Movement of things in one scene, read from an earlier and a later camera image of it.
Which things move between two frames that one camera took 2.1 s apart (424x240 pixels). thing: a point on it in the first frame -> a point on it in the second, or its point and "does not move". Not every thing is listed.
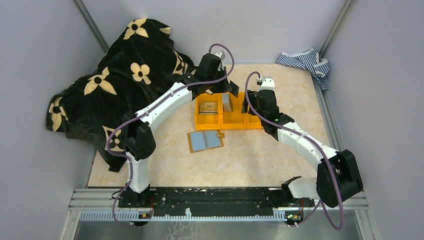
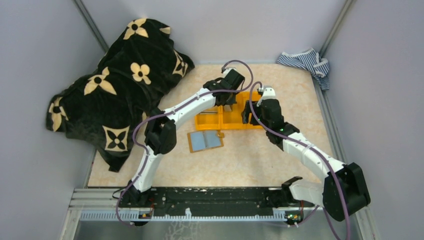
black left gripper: x=224 y=85 -> x=226 y=98
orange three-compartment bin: x=236 y=119 does not move
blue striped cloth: x=310 y=60 does not move
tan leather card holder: x=199 y=140 does not move
